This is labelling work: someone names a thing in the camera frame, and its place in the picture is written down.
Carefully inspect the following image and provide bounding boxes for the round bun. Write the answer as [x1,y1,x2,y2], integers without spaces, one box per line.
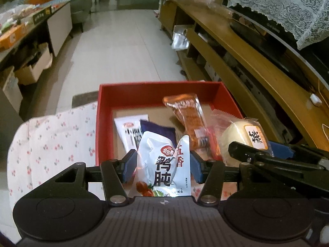
[210,110,273,167]

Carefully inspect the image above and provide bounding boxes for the white duck gizzard packet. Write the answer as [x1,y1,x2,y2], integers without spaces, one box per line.
[128,131,191,198]

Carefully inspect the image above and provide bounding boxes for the orange dried tofu packet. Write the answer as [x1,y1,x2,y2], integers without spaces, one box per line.
[163,93,222,161]

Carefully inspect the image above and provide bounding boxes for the blue foil snack packet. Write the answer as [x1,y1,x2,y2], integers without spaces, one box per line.
[140,120,177,147]

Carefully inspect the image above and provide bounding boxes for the white snack packet in box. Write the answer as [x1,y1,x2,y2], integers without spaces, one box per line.
[114,114,149,153]

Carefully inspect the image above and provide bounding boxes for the wooden TV cabinet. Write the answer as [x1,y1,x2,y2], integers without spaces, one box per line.
[169,0,328,150]

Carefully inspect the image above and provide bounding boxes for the red cardboard box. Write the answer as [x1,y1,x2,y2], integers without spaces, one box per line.
[95,81,243,165]

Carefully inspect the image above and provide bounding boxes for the cherry print tablecloth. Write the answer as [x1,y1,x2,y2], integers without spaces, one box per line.
[7,103,98,207]

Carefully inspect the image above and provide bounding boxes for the silver plastic bag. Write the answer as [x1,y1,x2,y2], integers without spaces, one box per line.
[171,25,192,51]

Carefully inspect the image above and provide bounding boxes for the cardboard box on floor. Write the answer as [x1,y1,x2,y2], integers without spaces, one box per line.
[15,42,53,85]

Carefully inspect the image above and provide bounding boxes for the white lace cover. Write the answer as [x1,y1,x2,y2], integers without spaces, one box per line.
[228,0,328,50]

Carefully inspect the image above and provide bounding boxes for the grey upholstered chair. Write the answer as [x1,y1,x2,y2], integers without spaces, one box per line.
[70,0,93,33]

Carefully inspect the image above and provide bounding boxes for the orange box on shelf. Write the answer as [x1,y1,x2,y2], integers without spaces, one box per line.
[0,24,26,52]

